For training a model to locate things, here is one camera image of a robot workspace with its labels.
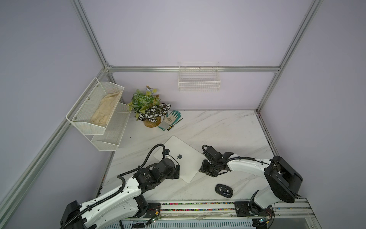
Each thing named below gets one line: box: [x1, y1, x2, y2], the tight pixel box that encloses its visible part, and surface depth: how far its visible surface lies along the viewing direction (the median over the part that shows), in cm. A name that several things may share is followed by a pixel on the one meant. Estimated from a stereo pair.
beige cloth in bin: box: [90, 90, 122, 126], surface depth 80 cm
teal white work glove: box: [157, 109, 182, 131], surface depth 116 cm
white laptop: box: [153, 135, 206, 184], surface depth 95 cm
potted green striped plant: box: [127, 84, 172, 128], surface depth 92 cm
